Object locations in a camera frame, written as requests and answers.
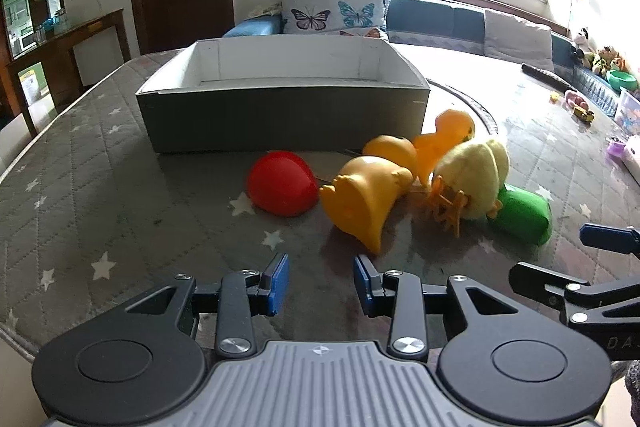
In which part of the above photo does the yellow plush chick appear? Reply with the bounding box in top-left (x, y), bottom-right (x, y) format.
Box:
top-left (427, 138), bottom-right (511, 238)

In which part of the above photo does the blue sofa cushion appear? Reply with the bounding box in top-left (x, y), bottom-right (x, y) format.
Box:
top-left (222, 14), bottom-right (283, 38)

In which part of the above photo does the clear plastic bin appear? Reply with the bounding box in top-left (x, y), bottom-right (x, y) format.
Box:
top-left (614, 88), bottom-right (640, 134)

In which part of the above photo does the white black plush toy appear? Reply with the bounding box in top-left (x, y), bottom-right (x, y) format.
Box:
top-left (572, 28), bottom-right (594, 58)

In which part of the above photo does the black remote control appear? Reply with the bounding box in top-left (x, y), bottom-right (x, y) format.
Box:
top-left (521, 63), bottom-right (578, 92)

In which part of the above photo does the red plastic toy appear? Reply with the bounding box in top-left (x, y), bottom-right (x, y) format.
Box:
top-left (247, 150), bottom-right (319, 218)

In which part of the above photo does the green toy block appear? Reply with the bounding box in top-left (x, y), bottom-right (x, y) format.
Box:
top-left (487, 184), bottom-right (553, 247)

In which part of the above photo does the orange rubber toy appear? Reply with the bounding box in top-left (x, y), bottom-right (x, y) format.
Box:
top-left (412, 109), bottom-right (476, 185)
top-left (362, 135), bottom-right (418, 178)

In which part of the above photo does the grey star quilted cover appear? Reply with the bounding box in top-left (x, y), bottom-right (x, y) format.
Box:
top-left (0, 43), bottom-right (640, 358)

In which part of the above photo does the yellow rubber dinosaur toy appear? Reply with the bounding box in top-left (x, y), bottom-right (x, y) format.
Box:
top-left (320, 156), bottom-right (415, 255)

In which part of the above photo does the wooden counter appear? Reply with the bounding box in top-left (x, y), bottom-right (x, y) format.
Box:
top-left (5, 9), bottom-right (132, 138)

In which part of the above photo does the white panel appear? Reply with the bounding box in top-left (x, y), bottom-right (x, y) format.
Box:
top-left (72, 28), bottom-right (125, 88)

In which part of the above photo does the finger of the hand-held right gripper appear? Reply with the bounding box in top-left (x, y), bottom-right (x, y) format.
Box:
top-left (509, 261), bottom-right (640, 333)
top-left (580, 223), bottom-right (640, 254)

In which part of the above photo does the green bowl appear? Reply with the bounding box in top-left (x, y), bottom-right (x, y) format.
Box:
top-left (606, 69), bottom-right (639, 93)

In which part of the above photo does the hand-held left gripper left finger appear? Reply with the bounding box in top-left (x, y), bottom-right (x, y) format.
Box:
top-left (125, 252), bottom-right (291, 360)

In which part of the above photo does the grey cardboard box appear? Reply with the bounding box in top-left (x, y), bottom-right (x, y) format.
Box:
top-left (136, 38), bottom-right (432, 154)

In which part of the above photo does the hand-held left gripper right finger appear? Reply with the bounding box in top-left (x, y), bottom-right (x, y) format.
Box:
top-left (353, 254), bottom-right (520, 362)

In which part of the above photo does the brown plush toy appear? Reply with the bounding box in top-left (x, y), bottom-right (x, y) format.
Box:
top-left (592, 47), bottom-right (627, 78)

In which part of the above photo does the butterfly print pillow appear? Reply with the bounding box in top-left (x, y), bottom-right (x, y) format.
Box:
top-left (280, 0), bottom-right (392, 36)

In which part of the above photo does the white sofa cushion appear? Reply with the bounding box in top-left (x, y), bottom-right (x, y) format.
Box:
top-left (484, 8), bottom-right (555, 72)

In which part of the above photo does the dark blue sofa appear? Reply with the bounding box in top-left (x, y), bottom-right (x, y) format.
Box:
top-left (387, 0), bottom-right (621, 118)

